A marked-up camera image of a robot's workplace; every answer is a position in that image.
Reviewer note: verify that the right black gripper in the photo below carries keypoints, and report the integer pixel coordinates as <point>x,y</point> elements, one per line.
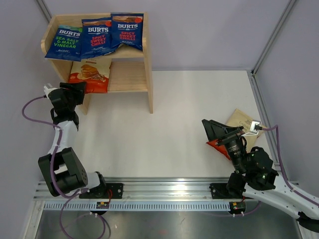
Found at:
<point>216,130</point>

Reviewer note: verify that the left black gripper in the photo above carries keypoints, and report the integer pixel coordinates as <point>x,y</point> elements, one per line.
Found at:
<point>77,89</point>

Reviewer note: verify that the blue sea salt vinegar bag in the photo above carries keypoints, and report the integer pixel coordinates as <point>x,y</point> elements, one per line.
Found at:
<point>66,44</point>

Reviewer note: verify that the spicy sweet chilli bag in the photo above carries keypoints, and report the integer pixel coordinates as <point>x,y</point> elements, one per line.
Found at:
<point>96,37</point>
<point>127,29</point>

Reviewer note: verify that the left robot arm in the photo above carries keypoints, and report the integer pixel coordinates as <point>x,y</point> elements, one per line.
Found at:
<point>61,168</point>

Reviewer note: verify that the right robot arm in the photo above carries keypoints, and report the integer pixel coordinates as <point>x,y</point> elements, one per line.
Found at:
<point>254,177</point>

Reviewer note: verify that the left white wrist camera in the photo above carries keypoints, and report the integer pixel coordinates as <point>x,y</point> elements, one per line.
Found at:
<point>48,88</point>

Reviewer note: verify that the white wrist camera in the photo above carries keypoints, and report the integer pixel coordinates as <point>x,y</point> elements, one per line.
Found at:
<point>48,88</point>
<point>254,128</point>

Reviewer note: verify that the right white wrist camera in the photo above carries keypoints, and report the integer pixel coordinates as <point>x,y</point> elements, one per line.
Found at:
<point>254,128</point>

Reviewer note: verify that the right black base bracket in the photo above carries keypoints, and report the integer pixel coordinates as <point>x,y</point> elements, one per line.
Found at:
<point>219,191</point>

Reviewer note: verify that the black base bracket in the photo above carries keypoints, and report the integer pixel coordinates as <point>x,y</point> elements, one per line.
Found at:
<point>111,191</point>
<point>219,191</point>

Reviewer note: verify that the white slotted cable duct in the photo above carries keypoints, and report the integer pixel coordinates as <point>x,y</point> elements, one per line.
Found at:
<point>216,206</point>

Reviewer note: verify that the left aluminium frame post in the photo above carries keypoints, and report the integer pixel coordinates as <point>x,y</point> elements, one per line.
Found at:
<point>44,9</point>

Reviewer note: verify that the aluminium frame post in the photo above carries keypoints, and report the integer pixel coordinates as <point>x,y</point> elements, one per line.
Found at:
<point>44,9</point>
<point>274,35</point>

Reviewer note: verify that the aluminium mounting rail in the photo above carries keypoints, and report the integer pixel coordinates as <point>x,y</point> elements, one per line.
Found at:
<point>166,189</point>

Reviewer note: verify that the left black base bracket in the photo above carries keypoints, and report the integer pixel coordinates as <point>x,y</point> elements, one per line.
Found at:
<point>111,191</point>

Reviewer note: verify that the right aluminium frame post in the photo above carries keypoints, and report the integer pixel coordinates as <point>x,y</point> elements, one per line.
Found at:
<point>274,35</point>

